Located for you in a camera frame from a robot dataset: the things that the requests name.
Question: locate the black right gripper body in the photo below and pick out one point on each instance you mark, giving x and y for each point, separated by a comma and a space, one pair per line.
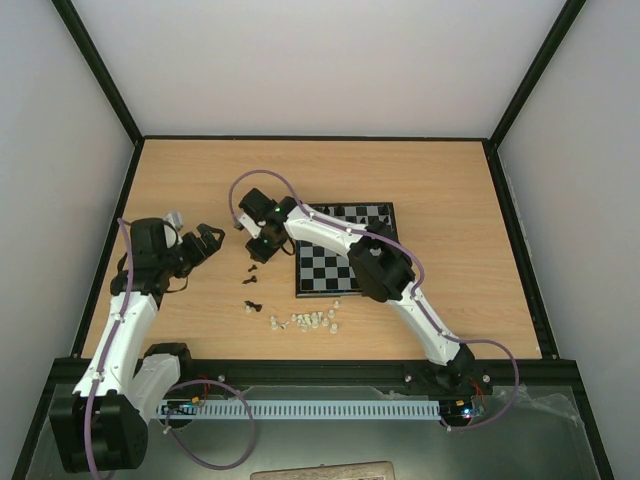
258, 251

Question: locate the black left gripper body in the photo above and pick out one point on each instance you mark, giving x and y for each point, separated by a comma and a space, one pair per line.
184, 263

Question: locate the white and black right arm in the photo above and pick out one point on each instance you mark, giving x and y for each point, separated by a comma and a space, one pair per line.
383, 269

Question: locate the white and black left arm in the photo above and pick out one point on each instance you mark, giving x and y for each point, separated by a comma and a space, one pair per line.
102, 425

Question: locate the black chess piece near white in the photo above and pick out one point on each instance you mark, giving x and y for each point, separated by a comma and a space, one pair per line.
255, 306

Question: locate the white chess pieces cluster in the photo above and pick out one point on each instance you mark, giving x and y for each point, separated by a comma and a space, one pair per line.
314, 319

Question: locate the small circuit board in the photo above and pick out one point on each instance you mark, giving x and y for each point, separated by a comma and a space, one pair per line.
469, 408

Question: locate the black and grey chessboard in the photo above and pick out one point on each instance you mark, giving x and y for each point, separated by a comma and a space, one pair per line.
323, 272

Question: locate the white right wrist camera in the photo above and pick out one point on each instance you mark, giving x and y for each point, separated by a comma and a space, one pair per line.
245, 222

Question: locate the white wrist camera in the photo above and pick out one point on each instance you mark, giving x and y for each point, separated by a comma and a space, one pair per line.
245, 222
175, 219

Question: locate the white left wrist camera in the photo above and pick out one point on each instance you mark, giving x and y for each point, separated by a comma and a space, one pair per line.
175, 219

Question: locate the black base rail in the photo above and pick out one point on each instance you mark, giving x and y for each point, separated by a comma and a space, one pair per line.
406, 377

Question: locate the light blue cable duct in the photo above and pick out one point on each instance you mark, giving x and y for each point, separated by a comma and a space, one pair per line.
234, 409

